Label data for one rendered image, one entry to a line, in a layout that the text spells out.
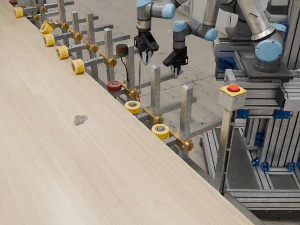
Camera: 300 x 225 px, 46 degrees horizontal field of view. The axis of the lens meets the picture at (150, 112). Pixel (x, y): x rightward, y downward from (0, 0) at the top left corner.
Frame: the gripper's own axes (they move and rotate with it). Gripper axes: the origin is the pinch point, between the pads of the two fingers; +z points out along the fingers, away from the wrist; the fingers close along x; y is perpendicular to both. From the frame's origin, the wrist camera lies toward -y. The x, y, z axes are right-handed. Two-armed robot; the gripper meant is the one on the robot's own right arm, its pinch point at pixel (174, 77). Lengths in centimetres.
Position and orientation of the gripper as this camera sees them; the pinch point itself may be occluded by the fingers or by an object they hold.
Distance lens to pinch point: 223.9
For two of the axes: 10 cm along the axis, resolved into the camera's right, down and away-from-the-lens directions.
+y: 8.4, -3.0, 4.5
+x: -5.4, -4.6, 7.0
